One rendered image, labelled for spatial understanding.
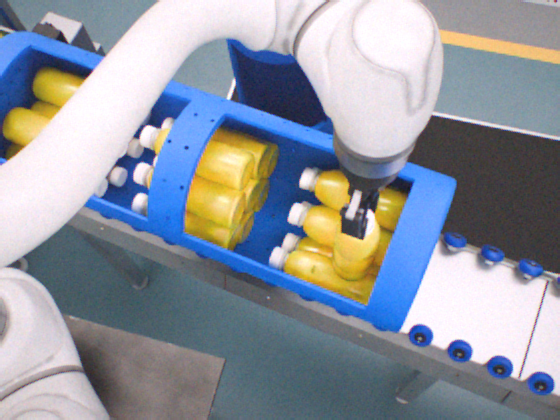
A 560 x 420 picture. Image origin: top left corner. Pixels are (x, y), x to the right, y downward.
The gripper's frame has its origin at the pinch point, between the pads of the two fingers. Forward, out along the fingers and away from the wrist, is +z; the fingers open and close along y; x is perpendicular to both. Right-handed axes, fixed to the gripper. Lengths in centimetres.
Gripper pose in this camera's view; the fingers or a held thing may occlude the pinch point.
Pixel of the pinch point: (361, 212)
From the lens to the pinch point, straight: 90.8
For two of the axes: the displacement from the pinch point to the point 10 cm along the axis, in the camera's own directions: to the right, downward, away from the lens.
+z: 0.7, 3.8, 9.2
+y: 4.0, -8.6, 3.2
